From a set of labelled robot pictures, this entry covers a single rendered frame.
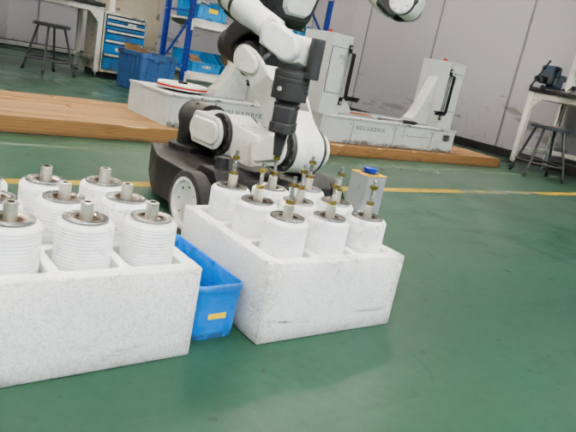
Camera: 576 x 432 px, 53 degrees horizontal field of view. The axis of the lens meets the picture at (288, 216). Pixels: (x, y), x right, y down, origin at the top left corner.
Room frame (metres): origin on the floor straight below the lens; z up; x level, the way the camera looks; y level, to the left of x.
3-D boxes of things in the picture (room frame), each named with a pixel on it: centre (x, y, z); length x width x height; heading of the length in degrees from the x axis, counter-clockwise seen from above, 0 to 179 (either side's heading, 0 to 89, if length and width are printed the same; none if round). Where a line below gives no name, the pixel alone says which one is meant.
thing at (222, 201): (1.38, 0.15, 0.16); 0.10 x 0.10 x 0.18
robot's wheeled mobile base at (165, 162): (2.05, 0.25, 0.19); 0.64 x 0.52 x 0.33; 40
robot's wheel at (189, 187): (1.70, 0.30, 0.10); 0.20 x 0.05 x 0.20; 40
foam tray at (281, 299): (1.36, -0.02, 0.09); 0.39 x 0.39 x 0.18; 39
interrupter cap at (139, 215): (1.00, 0.24, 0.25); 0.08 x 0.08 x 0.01
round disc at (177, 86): (3.57, 0.78, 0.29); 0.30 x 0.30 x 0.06
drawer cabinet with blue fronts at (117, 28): (6.70, 2.28, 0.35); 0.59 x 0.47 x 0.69; 40
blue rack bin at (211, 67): (6.55, 1.32, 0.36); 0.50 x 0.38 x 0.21; 42
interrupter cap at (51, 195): (1.02, 0.41, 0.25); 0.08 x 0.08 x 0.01
